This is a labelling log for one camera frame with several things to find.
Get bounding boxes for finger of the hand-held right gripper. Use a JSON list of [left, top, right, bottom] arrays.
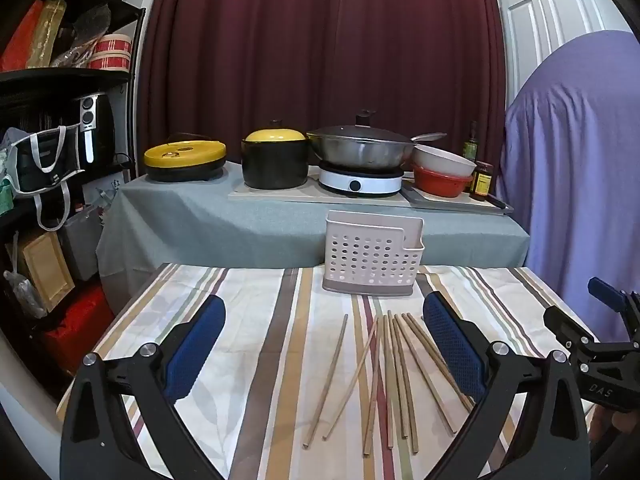
[[544, 304, 599, 354], [587, 275, 640, 332]]

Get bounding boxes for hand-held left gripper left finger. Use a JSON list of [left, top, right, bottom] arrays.
[[59, 294, 227, 480]]

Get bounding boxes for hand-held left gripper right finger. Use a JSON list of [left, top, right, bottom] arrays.
[[422, 290, 594, 480]]

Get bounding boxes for pile of wooden chopsticks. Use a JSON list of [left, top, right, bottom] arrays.
[[302, 311, 475, 457]]

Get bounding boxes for beige perforated utensil holder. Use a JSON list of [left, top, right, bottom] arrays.
[[322, 211, 426, 294]]

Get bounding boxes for person's right hand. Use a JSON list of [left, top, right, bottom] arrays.
[[601, 408, 640, 436]]

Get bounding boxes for striped tablecloth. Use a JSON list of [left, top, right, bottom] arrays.
[[57, 261, 608, 480]]

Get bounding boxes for red package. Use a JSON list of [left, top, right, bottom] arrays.
[[41, 281, 117, 377]]

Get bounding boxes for grey-green tablecloth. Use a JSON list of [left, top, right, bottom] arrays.
[[95, 161, 531, 311]]

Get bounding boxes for grey tray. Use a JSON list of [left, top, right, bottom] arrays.
[[400, 179, 516, 216]]

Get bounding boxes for purple cloth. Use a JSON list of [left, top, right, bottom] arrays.
[[499, 30, 640, 343]]

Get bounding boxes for grey box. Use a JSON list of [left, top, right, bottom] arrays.
[[59, 204, 107, 282]]

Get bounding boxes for sauce jar with yellow label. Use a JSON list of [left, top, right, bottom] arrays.
[[469, 160, 495, 201]]

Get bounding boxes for red colander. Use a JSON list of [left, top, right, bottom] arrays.
[[412, 164, 476, 199]]

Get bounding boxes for crumpled plastic bag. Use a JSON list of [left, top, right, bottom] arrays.
[[3, 269, 47, 319]]

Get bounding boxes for beige bowl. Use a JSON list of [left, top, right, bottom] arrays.
[[412, 143, 478, 179]]

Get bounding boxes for black pan with yellow lid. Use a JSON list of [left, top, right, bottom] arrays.
[[143, 132, 228, 183]]

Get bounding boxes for white induction cooker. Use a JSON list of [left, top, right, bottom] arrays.
[[318, 160, 405, 196]]

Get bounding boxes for black clay pot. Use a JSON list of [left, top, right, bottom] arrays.
[[241, 137, 310, 191]]

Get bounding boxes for dark oil bottle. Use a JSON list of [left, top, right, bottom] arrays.
[[462, 120, 481, 164]]

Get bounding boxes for stainless steel wok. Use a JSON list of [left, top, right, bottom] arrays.
[[306, 132, 418, 171]]

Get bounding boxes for yellow pot lid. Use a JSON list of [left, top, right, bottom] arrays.
[[242, 119, 307, 146]]

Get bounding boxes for dark wok lid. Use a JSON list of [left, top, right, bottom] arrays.
[[306, 108, 417, 147]]

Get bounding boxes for black air fryer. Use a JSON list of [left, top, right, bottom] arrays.
[[74, 93, 117, 164]]

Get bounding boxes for black tote bag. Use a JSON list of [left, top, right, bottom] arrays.
[[9, 125, 87, 232]]

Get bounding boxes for green package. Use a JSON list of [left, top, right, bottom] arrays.
[[0, 159, 14, 217]]

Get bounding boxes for white door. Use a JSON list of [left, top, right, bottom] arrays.
[[491, 0, 633, 108]]

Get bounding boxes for black shelf unit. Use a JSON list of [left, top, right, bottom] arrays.
[[0, 0, 147, 403]]

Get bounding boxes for red and white striped box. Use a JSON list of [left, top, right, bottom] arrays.
[[88, 32, 133, 71]]

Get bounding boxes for maroon curtain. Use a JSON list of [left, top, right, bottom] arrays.
[[136, 0, 507, 183]]

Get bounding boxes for clear mesh bag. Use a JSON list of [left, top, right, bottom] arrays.
[[50, 2, 112, 69]]

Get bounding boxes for gold package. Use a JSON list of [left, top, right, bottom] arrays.
[[26, 0, 68, 69]]

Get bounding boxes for red bag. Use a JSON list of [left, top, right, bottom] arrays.
[[0, 0, 47, 73]]

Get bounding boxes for wooden frame board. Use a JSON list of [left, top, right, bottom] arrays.
[[19, 229, 76, 312]]

